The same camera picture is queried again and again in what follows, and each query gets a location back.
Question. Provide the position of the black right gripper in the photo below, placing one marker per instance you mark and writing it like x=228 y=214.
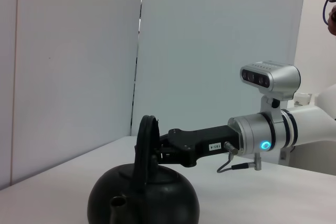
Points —
x=199 y=140

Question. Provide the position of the black round teapot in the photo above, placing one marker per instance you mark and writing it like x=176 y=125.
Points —
x=162 y=195

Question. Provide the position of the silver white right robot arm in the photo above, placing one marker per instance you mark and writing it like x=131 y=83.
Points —
x=252 y=134

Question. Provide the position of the clear plastic container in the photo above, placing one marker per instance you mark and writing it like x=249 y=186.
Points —
x=303 y=99

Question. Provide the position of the person head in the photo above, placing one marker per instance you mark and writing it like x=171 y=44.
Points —
x=333 y=16

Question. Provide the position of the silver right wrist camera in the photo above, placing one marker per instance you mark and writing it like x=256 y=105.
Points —
x=281 y=79

